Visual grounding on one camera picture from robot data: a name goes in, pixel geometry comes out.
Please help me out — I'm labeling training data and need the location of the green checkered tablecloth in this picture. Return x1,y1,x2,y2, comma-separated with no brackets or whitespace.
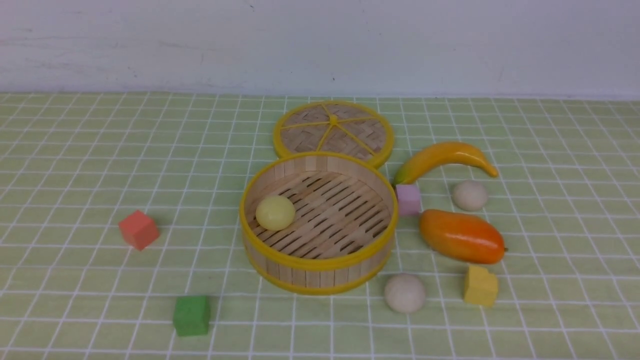
0,93,640,360

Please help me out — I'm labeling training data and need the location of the bamboo steamer lid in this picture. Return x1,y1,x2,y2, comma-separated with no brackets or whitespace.
273,100,394,169

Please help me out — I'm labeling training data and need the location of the orange toy mango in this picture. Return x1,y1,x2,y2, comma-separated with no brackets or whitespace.
419,209,508,265

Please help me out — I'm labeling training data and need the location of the green foam cube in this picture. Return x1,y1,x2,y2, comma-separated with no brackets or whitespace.
173,295,211,337

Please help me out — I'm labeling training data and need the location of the white bun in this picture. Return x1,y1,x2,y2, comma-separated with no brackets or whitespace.
384,273,426,314
451,179,489,212

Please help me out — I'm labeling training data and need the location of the pink foam cube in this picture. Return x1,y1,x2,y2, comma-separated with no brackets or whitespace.
395,183,422,217

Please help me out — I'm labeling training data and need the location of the bamboo steamer tray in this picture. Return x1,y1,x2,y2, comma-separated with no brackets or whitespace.
238,152,399,296

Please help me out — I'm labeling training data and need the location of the yellow toy banana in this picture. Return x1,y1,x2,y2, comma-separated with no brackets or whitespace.
391,141,499,186

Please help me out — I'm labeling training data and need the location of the yellow foam block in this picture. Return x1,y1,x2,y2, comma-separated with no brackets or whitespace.
462,264,499,308

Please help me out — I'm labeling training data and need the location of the red foam cube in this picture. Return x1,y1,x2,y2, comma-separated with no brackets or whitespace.
118,210,160,251

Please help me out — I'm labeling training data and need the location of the yellow bun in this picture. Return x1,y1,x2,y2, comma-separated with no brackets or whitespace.
254,195,296,231

